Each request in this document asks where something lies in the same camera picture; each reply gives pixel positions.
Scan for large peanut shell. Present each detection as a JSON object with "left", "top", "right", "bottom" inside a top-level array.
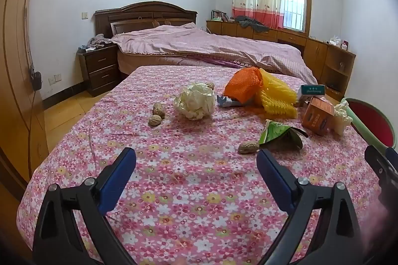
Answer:
[{"left": 238, "top": 141, "right": 260, "bottom": 154}]

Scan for wooden bed pink blanket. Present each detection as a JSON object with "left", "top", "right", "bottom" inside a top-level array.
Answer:
[{"left": 111, "top": 22, "right": 318, "bottom": 84}]

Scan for black hanging pouch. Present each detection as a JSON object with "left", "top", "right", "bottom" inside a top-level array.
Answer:
[{"left": 29, "top": 71, "right": 42, "bottom": 91}]

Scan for long wooden cabinet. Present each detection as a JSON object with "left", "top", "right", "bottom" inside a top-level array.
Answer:
[{"left": 206, "top": 19, "right": 356, "bottom": 101}]

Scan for dark wooden nightstand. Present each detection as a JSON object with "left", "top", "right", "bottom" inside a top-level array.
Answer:
[{"left": 78, "top": 44, "right": 120, "bottom": 98}]

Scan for brown quilted bed base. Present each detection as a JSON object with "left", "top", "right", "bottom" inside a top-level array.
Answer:
[{"left": 116, "top": 50, "right": 237, "bottom": 77}]

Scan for window with bars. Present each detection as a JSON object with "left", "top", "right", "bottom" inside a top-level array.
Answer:
[{"left": 284, "top": 0, "right": 311, "bottom": 34}]

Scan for dark grey clothes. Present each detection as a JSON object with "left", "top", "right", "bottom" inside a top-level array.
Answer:
[{"left": 234, "top": 15, "right": 269, "bottom": 33}]

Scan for green foil wrapper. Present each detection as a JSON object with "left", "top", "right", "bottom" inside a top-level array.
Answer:
[{"left": 259, "top": 120, "right": 308, "bottom": 151}]

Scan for white foam net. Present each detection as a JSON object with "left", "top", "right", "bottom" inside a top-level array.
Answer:
[{"left": 333, "top": 102, "right": 353, "bottom": 135}]

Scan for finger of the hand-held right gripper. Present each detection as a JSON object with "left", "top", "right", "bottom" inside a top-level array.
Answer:
[{"left": 364, "top": 144, "right": 398, "bottom": 203}]

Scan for wooden wardrobe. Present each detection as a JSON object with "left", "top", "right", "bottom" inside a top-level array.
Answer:
[{"left": 0, "top": 0, "right": 50, "bottom": 191}]

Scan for pile of clothes on nightstand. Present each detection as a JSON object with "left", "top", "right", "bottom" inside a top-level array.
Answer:
[{"left": 77, "top": 34, "right": 112, "bottom": 52}]

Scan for white box with green top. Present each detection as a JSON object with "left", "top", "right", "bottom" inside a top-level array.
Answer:
[{"left": 295, "top": 84, "right": 326, "bottom": 107}]

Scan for dark wooden headboard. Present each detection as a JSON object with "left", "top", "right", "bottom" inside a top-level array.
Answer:
[{"left": 94, "top": 1, "right": 198, "bottom": 39}]

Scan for orange foam net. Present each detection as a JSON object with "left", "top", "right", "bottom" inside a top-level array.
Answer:
[{"left": 223, "top": 67, "right": 264, "bottom": 105}]

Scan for green bin with red inside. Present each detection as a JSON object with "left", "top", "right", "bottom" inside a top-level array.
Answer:
[{"left": 340, "top": 97, "right": 397, "bottom": 149}]

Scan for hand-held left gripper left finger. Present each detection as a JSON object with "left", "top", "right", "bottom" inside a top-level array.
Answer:
[{"left": 32, "top": 147, "right": 137, "bottom": 265}]

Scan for black hanging cable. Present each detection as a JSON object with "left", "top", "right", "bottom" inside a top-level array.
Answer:
[{"left": 27, "top": 90, "right": 39, "bottom": 141}]

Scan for blue white tube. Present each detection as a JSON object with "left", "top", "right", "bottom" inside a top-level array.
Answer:
[{"left": 217, "top": 95, "right": 243, "bottom": 108}]

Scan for orange cardboard box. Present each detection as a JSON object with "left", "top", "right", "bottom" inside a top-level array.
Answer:
[{"left": 301, "top": 96, "right": 335, "bottom": 133}]

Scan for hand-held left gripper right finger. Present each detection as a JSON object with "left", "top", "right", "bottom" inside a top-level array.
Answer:
[{"left": 256, "top": 148, "right": 363, "bottom": 265}]

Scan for row of books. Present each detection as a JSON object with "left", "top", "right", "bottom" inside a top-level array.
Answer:
[{"left": 211, "top": 9, "right": 231, "bottom": 22}]

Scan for yellow foam net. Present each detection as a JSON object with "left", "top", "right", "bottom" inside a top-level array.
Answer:
[
  {"left": 259, "top": 68, "right": 297, "bottom": 101},
  {"left": 259, "top": 92, "right": 298, "bottom": 118}
]

